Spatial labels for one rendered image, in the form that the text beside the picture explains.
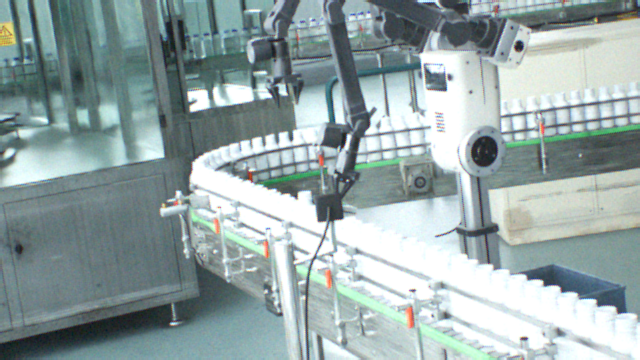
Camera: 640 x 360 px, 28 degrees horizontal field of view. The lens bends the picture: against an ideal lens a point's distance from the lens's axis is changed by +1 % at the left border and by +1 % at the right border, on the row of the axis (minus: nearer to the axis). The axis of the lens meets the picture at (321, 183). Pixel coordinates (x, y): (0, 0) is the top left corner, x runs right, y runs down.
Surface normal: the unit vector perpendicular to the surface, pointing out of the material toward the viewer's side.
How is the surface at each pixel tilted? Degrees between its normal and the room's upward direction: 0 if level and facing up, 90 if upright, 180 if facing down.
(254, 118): 90
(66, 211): 90
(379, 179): 90
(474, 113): 101
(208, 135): 90
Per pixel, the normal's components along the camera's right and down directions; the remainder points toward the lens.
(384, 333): -0.91, 0.19
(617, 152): 0.06, 0.22
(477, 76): 0.39, 0.11
